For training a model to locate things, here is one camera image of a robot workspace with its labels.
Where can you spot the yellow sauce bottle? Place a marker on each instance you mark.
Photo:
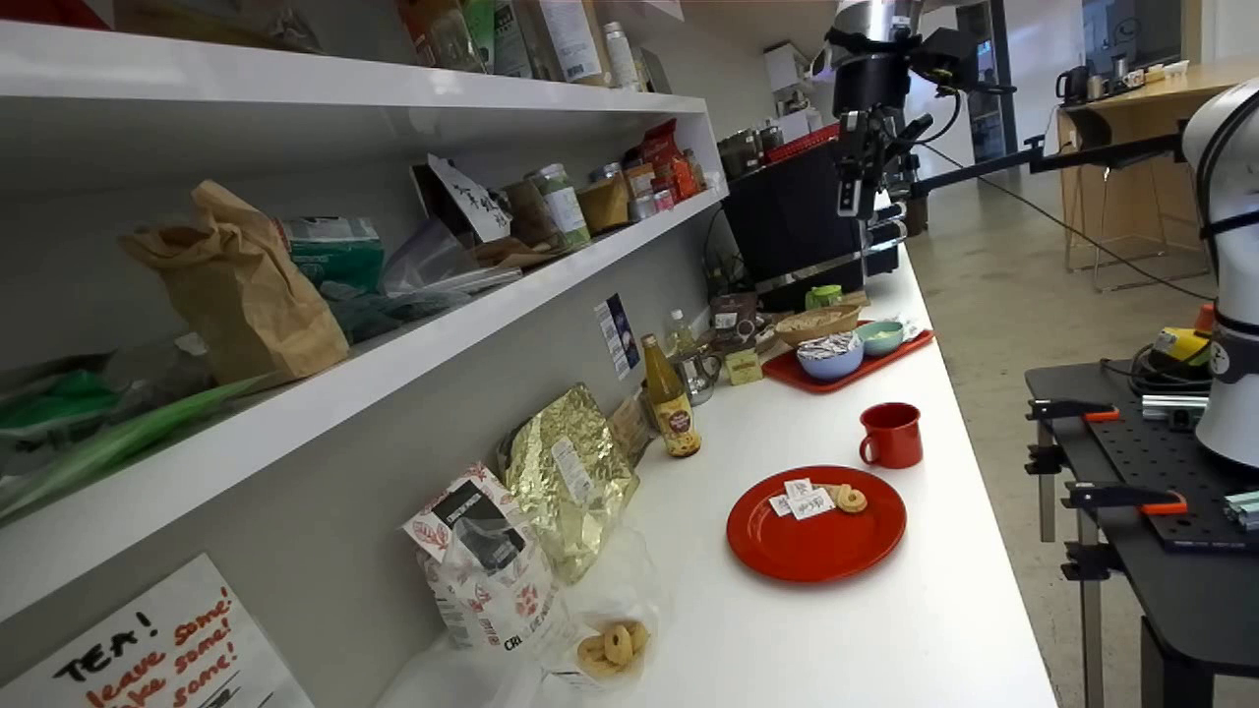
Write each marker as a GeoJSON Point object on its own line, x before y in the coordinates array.
{"type": "Point", "coordinates": [665, 402]}

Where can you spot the red round plate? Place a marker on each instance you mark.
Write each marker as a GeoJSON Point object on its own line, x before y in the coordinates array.
{"type": "Point", "coordinates": [817, 547]}

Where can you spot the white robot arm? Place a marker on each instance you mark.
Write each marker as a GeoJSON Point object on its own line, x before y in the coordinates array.
{"type": "Point", "coordinates": [1220, 145]}

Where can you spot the white patterned coffee bag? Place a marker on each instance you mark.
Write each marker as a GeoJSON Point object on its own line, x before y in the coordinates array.
{"type": "Point", "coordinates": [489, 581]}

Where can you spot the handwritten tea sign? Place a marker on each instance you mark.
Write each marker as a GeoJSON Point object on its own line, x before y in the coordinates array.
{"type": "Point", "coordinates": [183, 644]}

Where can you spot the cookies in plastic bag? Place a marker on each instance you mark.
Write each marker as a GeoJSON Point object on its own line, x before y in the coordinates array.
{"type": "Point", "coordinates": [606, 644]}

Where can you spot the red enamel mug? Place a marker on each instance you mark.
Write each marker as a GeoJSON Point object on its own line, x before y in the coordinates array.
{"type": "Point", "coordinates": [892, 436]}

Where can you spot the white wall shelf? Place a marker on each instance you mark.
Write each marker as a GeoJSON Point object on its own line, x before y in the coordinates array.
{"type": "Point", "coordinates": [109, 130]}

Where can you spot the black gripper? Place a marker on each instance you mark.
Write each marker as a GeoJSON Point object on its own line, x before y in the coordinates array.
{"type": "Point", "coordinates": [871, 79]}

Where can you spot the brown paper bag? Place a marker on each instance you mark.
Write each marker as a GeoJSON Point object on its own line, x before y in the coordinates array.
{"type": "Point", "coordinates": [235, 280]}

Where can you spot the white sachets on plate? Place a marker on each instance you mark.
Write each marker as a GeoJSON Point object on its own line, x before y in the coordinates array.
{"type": "Point", "coordinates": [800, 503]}

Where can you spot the gold foil bag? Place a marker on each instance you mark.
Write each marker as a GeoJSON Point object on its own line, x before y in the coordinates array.
{"type": "Point", "coordinates": [571, 482]}

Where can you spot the red rectangular tray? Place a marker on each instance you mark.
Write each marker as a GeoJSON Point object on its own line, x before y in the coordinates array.
{"type": "Point", "coordinates": [792, 374]}

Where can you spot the glass jar on shelf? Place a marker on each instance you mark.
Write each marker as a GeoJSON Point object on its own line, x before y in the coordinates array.
{"type": "Point", "coordinates": [560, 201]}

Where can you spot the teal small bowl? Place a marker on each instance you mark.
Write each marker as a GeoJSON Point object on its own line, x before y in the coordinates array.
{"type": "Point", "coordinates": [883, 336]}

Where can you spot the orange handled clamp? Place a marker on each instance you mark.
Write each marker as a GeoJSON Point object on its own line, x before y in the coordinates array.
{"type": "Point", "coordinates": [1148, 503]}

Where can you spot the wooden desk in background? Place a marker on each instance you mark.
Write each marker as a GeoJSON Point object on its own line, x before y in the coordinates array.
{"type": "Point", "coordinates": [1144, 206]}

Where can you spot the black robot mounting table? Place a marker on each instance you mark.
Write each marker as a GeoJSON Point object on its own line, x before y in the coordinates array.
{"type": "Point", "coordinates": [1192, 581]}

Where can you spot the cookie on red plate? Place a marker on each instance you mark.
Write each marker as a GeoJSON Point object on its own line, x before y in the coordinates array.
{"type": "Point", "coordinates": [847, 496]}

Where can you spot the blue white bowl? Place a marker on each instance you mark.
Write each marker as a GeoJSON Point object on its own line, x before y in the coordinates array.
{"type": "Point", "coordinates": [833, 356]}

